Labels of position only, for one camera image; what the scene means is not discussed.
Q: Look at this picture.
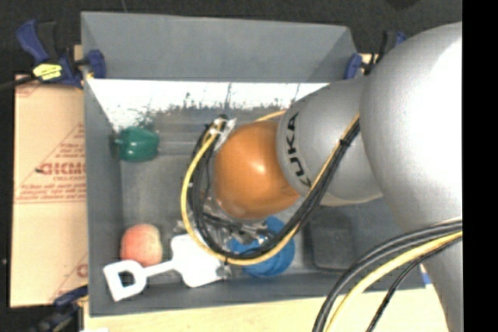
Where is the white toy shovel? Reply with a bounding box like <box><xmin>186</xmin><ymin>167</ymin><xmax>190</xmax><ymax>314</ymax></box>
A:
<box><xmin>102</xmin><ymin>233</ymin><xmax>231</xmax><ymax>302</ymax></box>

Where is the blue rounded toy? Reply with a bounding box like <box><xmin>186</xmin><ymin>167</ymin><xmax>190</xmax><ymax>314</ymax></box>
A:
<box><xmin>226</xmin><ymin>215</ymin><xmax>296</xmax><ymax>278</ymax></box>

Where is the pink toy peach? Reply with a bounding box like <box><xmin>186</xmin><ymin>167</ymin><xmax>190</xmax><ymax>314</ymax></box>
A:
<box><xmin>119</xmin><ymin>222</ymin><xmax>164</xmax><ymax>267</ymax></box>

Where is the dark grey flat block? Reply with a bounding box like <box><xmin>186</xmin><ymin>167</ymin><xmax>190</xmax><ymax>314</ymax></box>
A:
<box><xmin>307</xmin><ymin>219</ymin><xmax>356</xmax><ymax>271</ymax></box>

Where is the green toy bell pepper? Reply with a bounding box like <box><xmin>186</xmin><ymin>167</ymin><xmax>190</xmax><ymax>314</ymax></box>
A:
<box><xmin>111</xmin><ymin>125</ymin><xmax>161</xmax><ymax>163</ymax></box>

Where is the grey metal bin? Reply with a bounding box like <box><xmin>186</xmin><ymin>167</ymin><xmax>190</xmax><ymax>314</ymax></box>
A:
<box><xmin>79</xmin><ymin>11</ymin><xmax>429</xmax><ymax>318</ymax></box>

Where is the brown cardboard board red print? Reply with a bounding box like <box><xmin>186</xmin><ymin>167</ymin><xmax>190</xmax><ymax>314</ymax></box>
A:
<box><xmin>9</xmin><ymin>72</ymin><xmax>90</xmax><ymax>309</ymax></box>

